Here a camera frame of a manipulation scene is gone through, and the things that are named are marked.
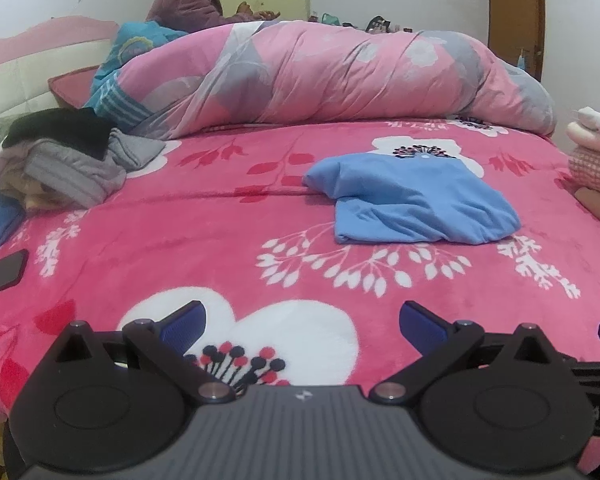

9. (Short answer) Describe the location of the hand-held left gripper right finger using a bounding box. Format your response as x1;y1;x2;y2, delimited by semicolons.
370;301;563;405

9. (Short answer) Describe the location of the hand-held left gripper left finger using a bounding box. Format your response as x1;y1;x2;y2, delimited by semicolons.
55;301;235;406

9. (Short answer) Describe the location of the blue t-shirt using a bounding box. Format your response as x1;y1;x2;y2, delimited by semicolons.
304;152;523;246

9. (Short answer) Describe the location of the pink floral fleece blanket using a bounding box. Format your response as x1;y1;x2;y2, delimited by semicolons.
0;115;600;476

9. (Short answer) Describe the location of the pink checked folded cloth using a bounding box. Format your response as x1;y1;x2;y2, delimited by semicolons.
567;147;600;198

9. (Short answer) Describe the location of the grey ribbed garment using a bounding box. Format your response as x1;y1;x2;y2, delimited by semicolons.
22;140;127;209

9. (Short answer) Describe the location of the black smartphone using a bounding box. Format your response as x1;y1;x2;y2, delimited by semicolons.
0;249;30;298

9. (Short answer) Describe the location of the beige garment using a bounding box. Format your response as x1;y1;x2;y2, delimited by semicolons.
0;170;81;212

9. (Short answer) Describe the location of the black garment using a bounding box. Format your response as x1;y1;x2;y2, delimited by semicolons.
2;108;113;161

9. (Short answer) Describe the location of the pale grey garment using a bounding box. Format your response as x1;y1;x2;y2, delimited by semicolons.
0;142;31;186

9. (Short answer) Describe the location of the red cushion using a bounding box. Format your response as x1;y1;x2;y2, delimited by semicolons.
48;65;103;109

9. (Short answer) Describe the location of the pink grey floral quilt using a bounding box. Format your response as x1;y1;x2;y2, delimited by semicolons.
82;19;558;142

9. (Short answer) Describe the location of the teal patterned pillow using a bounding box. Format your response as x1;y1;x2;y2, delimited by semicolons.
89;21;188;128

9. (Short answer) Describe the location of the pink white headboard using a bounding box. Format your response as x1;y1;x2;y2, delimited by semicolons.
0;15;121;121

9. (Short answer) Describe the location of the brown wooden door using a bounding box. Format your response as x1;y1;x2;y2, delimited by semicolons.
487;0;546;81

